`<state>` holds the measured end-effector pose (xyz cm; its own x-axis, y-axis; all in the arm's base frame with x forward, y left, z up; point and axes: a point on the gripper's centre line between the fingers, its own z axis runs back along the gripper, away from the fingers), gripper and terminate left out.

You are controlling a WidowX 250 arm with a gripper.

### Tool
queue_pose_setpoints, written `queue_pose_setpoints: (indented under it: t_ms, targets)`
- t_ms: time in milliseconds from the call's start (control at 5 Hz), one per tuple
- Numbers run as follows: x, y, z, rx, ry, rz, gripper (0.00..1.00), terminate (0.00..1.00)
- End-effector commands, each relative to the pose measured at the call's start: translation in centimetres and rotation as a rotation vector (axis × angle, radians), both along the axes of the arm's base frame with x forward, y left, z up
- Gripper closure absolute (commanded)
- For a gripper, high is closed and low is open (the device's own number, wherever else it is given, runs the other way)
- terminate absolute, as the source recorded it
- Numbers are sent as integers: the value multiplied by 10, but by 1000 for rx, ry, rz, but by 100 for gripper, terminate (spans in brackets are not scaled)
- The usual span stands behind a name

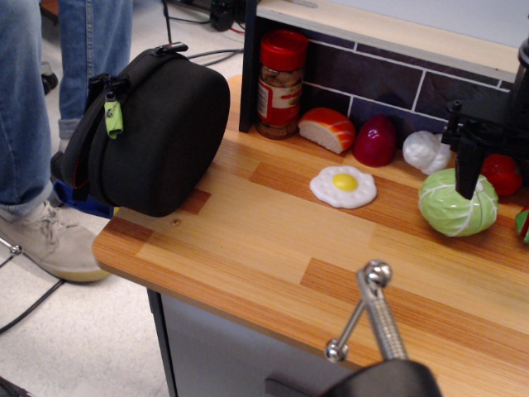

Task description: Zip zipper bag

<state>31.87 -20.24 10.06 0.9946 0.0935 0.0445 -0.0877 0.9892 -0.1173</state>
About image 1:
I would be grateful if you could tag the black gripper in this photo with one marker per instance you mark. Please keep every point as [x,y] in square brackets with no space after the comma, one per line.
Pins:
[492,126]

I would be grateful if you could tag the black zipper bag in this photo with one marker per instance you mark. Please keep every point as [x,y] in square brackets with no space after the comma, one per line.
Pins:
[175,114]

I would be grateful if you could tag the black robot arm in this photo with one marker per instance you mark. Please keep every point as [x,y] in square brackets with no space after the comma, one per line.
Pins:
[519,91]

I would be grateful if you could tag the green zipper pull tab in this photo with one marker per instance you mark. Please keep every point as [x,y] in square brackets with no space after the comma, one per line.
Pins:
[113,119]

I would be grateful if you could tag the toy red pepper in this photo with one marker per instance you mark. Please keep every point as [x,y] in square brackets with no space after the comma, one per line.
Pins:
[502,173]

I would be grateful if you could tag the toy white garlic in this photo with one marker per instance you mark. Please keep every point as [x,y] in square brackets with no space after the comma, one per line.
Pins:
[426,152]

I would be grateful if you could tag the toy green cabbage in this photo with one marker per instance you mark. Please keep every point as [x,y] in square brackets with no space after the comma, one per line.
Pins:
[450,213]

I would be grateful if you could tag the toy red green vegetable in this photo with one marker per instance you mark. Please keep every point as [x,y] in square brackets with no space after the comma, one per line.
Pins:
[522,224]

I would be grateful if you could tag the toy fried egg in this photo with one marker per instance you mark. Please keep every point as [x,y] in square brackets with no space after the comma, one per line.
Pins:
[344,187]

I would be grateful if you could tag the toy salmon slice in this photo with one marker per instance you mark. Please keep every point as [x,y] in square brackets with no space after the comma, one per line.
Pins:
[328,128]

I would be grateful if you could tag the wooden backsplash shelf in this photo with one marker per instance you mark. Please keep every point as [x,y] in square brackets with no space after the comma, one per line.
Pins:
[363,64]

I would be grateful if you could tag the red lid spice jar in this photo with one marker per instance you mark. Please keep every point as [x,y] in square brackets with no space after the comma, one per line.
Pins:
[282,60]

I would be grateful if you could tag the beige sneaker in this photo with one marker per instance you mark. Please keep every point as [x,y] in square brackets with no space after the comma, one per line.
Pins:
[55,242]

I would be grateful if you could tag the person leg blue jeans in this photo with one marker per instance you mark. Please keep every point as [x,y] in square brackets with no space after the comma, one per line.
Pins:
[25,129]

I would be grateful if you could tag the grey cabinet with handle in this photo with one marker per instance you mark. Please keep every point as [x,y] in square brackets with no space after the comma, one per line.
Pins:
[207,355]

